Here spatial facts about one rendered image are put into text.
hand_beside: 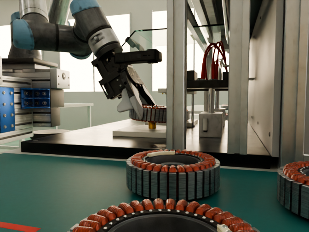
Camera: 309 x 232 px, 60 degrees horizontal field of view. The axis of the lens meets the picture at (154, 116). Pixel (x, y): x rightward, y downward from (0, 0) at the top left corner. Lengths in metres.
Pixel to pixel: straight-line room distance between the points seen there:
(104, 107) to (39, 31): 5.27
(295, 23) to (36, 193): 0.41
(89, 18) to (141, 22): 5.16
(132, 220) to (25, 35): 0.66
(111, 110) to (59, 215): 5.69
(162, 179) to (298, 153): 0.23
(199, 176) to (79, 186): 0.15
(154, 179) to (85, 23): 0.52
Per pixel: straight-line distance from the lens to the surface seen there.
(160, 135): 0.59
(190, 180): 0.28
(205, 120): 0.60
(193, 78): 0.62
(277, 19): 0.45
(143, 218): 0.18
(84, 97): 6.24
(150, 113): 0.61
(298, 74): 0.43
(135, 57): 0.66
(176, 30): 0.47
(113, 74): 0.67
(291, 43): 0.44
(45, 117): 1.34
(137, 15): 5.94
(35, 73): 1.36
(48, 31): 0.79
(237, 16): 0.46
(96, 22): 0.71
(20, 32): 0.78
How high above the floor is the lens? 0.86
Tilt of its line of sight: 4 degrees down
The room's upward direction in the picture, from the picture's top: straight up
